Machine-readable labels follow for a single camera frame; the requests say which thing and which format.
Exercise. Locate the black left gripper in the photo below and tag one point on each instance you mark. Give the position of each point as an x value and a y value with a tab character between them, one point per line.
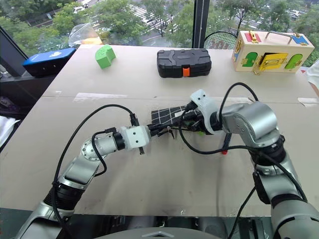
154	130

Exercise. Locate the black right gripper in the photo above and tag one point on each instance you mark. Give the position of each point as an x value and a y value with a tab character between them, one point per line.
193	116

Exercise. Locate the black white-grid pouch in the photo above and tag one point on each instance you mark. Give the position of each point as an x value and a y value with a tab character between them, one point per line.
165	115

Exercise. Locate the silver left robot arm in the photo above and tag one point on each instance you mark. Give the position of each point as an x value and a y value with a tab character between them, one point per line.
82	165

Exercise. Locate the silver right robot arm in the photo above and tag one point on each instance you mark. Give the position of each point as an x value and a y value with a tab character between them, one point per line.
259	129

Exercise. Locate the black tool case orange latch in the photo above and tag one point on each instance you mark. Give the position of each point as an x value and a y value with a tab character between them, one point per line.
184	62

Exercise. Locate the badminton racket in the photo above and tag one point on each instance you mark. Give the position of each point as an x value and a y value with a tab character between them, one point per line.
219	40

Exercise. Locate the green plastic block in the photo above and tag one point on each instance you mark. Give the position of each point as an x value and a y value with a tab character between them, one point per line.
104	56

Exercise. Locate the wooden lock puzzle box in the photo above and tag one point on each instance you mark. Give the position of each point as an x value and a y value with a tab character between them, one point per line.
271	53

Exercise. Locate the clear plastic bag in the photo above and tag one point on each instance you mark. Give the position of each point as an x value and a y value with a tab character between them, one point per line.
82	35

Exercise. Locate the person in white clothing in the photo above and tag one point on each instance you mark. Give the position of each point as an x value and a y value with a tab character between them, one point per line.
313	74

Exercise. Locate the blue flat box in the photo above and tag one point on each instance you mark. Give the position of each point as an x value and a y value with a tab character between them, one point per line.
48	61

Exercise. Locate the white cloth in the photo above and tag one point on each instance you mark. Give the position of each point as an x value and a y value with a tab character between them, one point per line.
5	128

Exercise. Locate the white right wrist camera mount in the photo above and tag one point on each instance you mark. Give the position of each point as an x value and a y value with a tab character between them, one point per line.
202	100

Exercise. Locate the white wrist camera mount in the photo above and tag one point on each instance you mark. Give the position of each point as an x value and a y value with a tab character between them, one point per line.
135	136
202	100

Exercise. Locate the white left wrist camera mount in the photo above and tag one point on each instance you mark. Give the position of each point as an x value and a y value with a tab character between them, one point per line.
135	136

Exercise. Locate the black window frame post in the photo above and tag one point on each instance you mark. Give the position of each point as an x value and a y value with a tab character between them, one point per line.
199	23

